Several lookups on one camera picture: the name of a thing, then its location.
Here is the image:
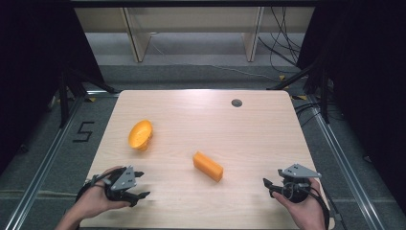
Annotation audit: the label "black curtain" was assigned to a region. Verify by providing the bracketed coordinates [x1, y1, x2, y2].
[0, 0, 106, 175]
[296, 0, 406, 205]

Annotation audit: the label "orange rectangular block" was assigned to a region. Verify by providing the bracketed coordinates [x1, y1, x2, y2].
[192, 150, 224, 183]

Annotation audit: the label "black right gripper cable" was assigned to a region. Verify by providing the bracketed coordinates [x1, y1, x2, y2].
[286, 182, 331, 230]

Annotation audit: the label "black tripod stand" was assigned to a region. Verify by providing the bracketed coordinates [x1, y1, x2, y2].
[266, 56, 334, 125]
[47, 65, 120, 129]

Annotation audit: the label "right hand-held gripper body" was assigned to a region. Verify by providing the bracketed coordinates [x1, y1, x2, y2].
[277, 163, 323, 204]

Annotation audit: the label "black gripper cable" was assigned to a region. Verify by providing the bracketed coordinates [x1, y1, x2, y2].
[286, 182, 331, 230]
[74, 171, 113, 205]

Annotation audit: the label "orange plastic bowl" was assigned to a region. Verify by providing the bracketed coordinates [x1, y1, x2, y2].
[127, 119, 154, 152]

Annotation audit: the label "aluminium floor rail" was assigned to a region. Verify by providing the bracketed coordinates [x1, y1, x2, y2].
[307, 95, 389, 230]
[3, 90, 121, 230]

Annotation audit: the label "person's right hand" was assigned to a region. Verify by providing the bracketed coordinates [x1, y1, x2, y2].
[271, 177, 327, 230]

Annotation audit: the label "bundle of black hanging cables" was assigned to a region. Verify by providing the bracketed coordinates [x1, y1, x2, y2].
[258, 6, 305, 75]

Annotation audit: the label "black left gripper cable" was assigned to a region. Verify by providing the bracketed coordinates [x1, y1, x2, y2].
[74, 171, 113, 205]

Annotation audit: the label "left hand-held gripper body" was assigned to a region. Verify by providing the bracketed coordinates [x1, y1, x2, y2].
[103, 165, 141, 207]

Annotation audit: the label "black floor cables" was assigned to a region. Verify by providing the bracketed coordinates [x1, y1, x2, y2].
[293, 101, 329, 128]

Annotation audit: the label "white shelf unit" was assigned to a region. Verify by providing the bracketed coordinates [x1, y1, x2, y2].
[74, 7, 315, 63]

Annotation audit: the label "person's left hand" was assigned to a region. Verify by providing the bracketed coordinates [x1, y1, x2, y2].
[74, 165, 132, 221]

